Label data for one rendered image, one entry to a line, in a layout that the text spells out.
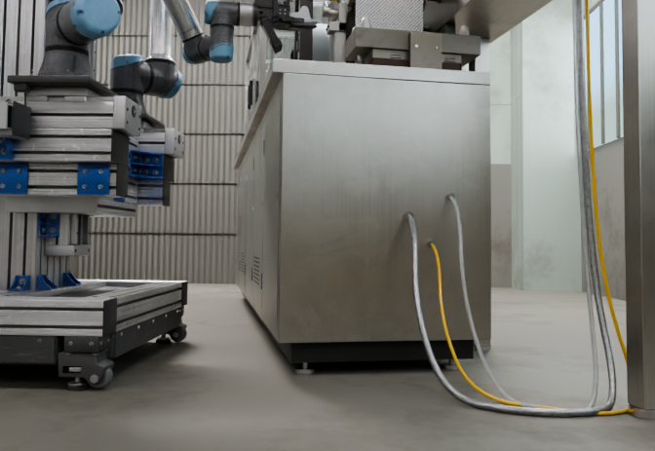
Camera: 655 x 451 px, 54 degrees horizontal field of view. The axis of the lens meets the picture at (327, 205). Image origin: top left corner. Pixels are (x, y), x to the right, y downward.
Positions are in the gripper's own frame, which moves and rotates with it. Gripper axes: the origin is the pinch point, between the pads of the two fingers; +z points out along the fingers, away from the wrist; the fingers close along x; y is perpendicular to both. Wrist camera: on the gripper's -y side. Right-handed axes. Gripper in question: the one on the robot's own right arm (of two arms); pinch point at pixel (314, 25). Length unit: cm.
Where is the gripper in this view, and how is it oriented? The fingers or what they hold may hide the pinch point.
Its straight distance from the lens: 219.5
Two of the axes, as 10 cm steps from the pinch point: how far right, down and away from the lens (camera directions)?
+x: -1.8, 0.5, 9.8
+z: 9.8, 0.2, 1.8
